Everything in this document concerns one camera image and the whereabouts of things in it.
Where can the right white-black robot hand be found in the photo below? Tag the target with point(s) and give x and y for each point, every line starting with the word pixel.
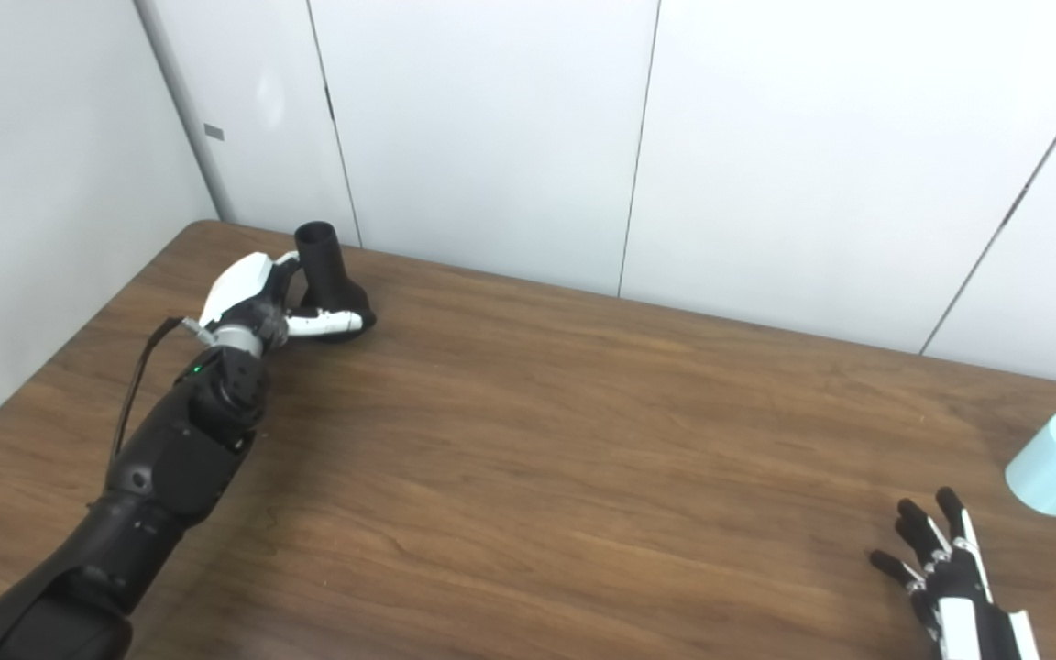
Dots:
pixel 963 587

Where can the black peg base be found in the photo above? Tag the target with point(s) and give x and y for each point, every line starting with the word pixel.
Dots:
pixel 331 275

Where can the grey wall corner trim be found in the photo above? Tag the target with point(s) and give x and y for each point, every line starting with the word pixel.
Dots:
pixel 184 110

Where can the left white-black robot hand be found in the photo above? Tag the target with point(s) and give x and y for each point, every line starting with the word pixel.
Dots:
pixel 235 289

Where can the small grey wall label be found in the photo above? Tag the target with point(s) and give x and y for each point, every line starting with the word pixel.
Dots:
pixel 214 132

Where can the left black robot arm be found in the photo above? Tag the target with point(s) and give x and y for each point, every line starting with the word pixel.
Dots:
pixel 170 467

